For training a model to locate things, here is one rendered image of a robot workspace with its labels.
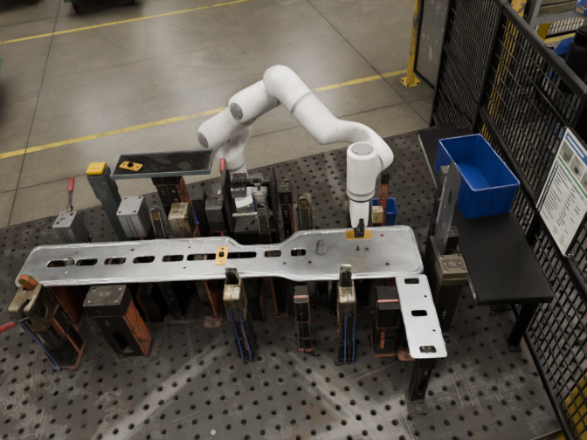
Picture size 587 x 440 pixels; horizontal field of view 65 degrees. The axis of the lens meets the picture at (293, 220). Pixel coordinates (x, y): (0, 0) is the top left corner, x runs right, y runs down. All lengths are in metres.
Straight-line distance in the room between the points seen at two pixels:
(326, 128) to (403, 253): 0.51
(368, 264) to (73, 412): 1.09
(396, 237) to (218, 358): 0.76
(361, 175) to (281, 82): 0.36
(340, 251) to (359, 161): 0.40
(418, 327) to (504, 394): 0.42
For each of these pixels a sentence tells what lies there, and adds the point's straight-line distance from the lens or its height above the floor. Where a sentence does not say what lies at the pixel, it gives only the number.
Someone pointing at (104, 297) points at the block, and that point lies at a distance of 1.58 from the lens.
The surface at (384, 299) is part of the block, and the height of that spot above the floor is 0.98.
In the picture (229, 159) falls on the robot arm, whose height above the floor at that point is 1.03.
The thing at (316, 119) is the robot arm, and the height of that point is 1.46.
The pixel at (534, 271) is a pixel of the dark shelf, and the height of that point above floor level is 1.03.
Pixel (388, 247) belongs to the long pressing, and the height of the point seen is 1.00.
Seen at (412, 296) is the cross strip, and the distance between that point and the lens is 1.47.
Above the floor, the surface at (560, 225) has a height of 1.21.
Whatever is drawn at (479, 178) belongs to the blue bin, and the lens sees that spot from 1.87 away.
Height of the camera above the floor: 2.16
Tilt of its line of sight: 44 degrees down
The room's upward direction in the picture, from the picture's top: 6 degrees counter-clockwise
